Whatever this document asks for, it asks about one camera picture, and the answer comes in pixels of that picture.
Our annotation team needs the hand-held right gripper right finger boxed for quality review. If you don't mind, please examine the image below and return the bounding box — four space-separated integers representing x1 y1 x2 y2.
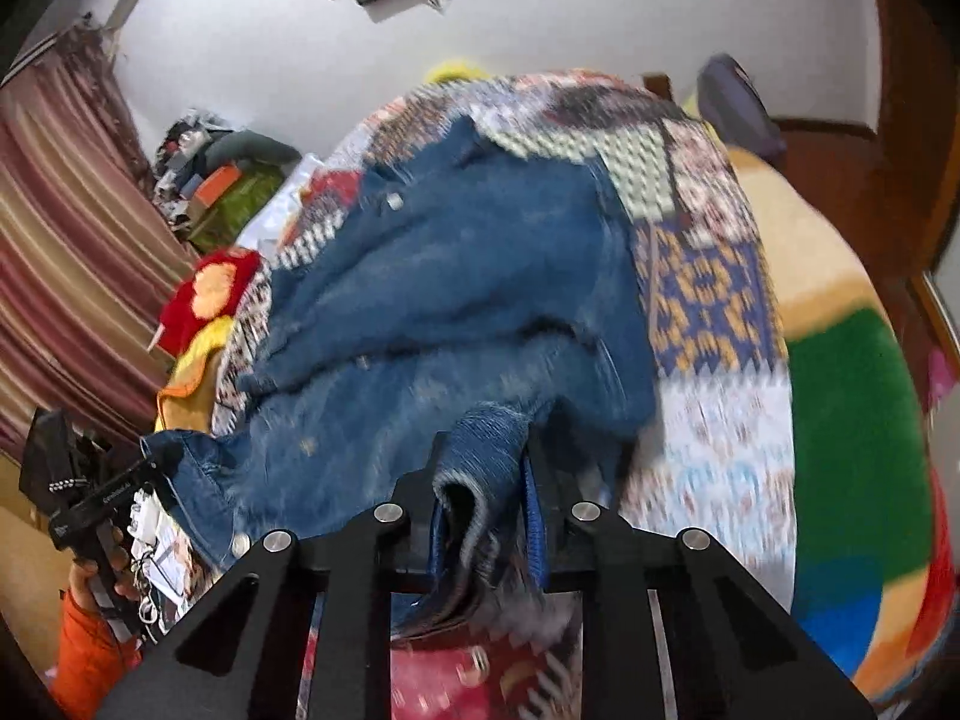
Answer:
523 420 880 720

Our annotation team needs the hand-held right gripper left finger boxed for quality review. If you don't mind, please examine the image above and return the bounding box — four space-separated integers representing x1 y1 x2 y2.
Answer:
94 431 452 720

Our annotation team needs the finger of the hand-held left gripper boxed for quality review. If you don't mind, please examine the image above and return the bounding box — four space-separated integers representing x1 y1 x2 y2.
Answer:
137 439 186 490

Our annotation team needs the blue denim jacket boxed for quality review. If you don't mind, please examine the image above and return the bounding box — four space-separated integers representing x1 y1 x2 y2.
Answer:
142 116 662 638

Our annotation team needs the person's left forearm orange sleeve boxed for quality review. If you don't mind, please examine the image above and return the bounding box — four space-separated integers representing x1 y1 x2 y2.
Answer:
49 589 145 707

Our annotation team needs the person's left hand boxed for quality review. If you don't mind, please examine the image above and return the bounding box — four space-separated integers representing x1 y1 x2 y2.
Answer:
67 526 143 612

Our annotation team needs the yellow fleece blanket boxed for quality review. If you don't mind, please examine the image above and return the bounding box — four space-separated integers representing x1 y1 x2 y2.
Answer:
155 315 238 437

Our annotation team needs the pile of papers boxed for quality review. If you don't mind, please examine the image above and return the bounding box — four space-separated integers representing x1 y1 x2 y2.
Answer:
127 495 220 620

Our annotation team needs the red plush blanket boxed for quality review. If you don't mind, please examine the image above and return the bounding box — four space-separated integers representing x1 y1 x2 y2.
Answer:
154 247 263 358

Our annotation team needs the striped brown curtain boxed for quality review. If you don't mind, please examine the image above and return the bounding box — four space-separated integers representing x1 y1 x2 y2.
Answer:
0 15 200 466

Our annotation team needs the patchwork printed quilt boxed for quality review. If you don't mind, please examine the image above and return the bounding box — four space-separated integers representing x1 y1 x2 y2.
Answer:
210 71 801 720

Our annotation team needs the orange box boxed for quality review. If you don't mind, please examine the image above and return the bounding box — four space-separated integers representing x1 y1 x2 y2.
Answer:
200 165 243 205

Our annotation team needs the white cloth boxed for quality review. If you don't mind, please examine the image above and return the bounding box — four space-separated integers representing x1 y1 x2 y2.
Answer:
240 154 325 256

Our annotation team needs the pile of clutter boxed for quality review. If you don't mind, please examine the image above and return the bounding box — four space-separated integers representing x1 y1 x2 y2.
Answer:
153 111 226 220

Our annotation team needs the grey neck pillow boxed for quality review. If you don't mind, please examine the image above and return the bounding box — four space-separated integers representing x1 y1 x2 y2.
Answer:
206 130 302 167

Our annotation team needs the multicoloured fleece blanket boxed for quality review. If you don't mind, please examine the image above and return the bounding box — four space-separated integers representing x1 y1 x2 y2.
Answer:
726 146 959 700

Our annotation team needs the yellow plush toy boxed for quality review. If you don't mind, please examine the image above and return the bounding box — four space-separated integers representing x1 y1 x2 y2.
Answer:
425 60 490 86

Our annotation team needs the grey backpack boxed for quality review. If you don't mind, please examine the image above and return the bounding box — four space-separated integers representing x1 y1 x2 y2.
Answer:
696 52 788 160

